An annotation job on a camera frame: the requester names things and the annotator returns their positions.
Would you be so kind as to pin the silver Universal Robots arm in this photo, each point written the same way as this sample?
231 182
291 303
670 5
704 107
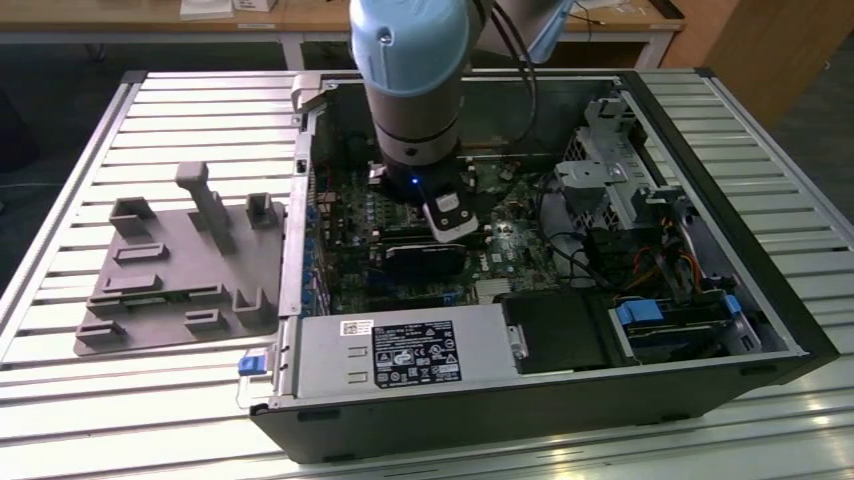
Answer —
413 125

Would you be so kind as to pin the round coin battery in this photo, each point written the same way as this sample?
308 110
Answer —
505 175

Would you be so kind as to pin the black graphics card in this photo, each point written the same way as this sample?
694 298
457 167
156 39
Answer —
420 262

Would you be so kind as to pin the green motherboard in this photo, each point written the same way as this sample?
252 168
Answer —
513 245

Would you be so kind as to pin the small silver heatsink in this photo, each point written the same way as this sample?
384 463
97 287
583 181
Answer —
493 290

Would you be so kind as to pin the grey metal drive cage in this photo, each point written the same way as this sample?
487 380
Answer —
600 175

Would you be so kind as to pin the black fan shroud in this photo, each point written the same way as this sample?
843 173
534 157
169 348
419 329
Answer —
560 330

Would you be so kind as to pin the grey power supply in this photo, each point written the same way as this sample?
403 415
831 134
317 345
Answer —
333 360

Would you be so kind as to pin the wooden desk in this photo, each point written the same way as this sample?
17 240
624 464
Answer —
267 22

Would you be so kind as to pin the grey parts rack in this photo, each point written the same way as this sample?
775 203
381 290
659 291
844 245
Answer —
173 280

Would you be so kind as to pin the blue disk carrier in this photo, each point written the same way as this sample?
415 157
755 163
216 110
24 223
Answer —
731 306
640 312

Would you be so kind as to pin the small white box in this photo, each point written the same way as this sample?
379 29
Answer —
252 4

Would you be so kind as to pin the blue case latch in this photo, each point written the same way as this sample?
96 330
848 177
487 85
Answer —
252 364

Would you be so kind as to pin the black PC case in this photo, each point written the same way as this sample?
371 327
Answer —
467 425

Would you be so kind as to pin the wooden cabinet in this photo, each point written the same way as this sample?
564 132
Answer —
767 60

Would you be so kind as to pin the white silver wrist camera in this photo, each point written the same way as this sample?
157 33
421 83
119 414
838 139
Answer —
449 220

